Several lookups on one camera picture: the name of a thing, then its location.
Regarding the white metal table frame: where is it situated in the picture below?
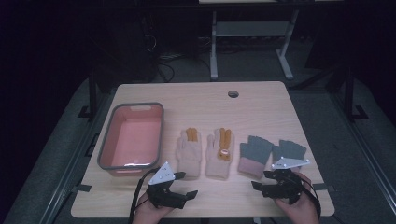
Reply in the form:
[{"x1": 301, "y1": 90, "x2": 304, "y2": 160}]
[{"x1": 208, "y1": 8, "x2": 300, "y2": 81}]

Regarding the person's right hand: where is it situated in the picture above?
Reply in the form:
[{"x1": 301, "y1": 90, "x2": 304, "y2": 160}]
[{"x1": 275, "y1": 172, "x2": 320, "y2": 224}]

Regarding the bundle of floor cables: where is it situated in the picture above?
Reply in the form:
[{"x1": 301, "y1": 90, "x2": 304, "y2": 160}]
[{"x1": 157, "y1": 52, "x2": 188, "y2": 83}]

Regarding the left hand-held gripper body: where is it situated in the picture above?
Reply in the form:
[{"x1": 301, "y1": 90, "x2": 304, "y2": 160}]
[{"x1": 146, "y1": 161, "x2": 189, "y2": 209}]

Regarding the grey pink fingerless glove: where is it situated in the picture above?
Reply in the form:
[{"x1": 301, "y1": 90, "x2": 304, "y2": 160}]
[
  {"x1": 272, "y1": 139, "x2": 307, "y2": 174},
  {"x1": 237, "y1": 134, "x2": 275, "y2": 180}
]

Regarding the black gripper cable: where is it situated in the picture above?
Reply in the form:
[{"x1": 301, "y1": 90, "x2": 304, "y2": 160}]
[
  {"x1": 300, "y1": 176, "x2": 322, "y2": 218},
  {"x1": 128, "y1": 167, "x2": 161, "y2": 224}
]

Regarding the beige glove with bear patch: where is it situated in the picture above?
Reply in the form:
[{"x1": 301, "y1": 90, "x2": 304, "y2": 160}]
[{"x1": 205, "y1": 127, "x2": 235, "y2": 181}]

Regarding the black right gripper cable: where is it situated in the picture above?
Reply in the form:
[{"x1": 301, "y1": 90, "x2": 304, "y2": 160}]
[{"x1": 300, "y1": 176, "x2": 322, "y2": 218}]

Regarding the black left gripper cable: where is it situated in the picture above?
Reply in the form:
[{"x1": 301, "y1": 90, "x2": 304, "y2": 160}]
[{"x1": 128, "y1": 167, "x2": 161, "y2": 224}]

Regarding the person's left hand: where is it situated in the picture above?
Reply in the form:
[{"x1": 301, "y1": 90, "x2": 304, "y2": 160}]
[{"x1": 133, "y1": 192, "x2": 174, "y2": 224}]

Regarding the grey metal rail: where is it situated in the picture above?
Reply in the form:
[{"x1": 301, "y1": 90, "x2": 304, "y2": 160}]
[
  {"x1": 40, "y1": 90, "x2": 116, "y2": 224},
  {"x1": 330, "y1": 92, "x2": 396, "y2": 206}
]

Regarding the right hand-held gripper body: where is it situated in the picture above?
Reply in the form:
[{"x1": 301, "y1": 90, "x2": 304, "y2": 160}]
[{"x1": 261, "y1": 156, "x2": 311, "y2": 205}]

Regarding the grey table edge strap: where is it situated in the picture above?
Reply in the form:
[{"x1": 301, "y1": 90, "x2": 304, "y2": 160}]
[
  {"x1": 312, "y1": 183, "x2": 335, "y2": 192},
  {"x1": 72, "y1": 184, "x2": 92, "y2": 193}
]

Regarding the black metal stand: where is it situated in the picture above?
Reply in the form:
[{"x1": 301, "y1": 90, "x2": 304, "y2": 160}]
[
  {"x1": 344, "y1": 66, "x2": 370, "y2": 122},
  {"x1": 78, "y1": 69, "x2": 99, "y2": 120}
]

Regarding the beige glove with orange fingers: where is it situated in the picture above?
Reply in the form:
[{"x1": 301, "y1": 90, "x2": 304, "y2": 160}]
[{"x1": 176, "y1": 127, "x2": 204, "y2": 181}]

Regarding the pink basket with grey rim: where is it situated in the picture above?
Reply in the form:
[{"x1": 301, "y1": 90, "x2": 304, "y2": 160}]
[{"x1": 96, "y1": 102, "x2": 165, "y2": 177}]

